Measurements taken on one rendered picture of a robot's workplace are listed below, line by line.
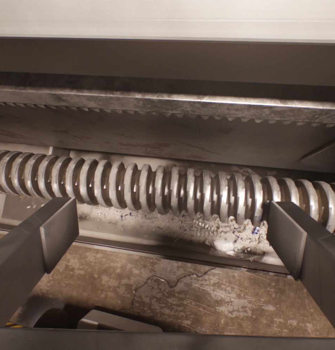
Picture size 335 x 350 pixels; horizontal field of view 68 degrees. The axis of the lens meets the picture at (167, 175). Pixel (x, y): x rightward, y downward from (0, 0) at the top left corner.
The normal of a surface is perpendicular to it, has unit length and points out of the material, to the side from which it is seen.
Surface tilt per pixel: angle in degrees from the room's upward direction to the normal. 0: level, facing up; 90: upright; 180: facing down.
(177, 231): 0
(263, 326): 0
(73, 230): 96
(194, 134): 90
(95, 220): 0
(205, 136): 90
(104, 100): 90
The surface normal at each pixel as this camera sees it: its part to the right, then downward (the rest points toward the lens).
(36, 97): -0.12, 0.99
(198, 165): -0.14, -0.14
